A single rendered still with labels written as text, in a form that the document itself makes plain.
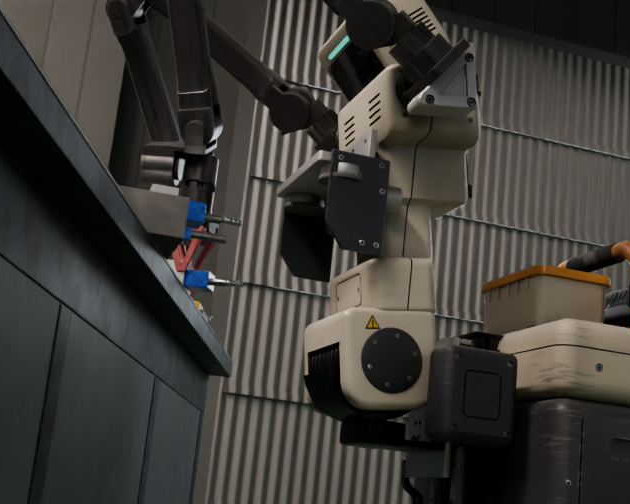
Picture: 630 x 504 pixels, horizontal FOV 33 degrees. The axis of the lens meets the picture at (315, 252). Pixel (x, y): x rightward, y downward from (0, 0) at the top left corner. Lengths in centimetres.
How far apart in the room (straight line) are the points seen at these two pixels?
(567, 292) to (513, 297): 11
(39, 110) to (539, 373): 103
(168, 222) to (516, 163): 368
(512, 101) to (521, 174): 35
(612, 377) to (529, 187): 330
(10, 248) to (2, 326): 7
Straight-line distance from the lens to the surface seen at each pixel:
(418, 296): 173
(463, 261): 471
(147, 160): 181
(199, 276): 174
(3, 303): 101
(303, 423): 435
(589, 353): 168
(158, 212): 137
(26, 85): 86
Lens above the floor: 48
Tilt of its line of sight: 14 degrees up
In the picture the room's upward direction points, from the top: 6 degrees clockwise
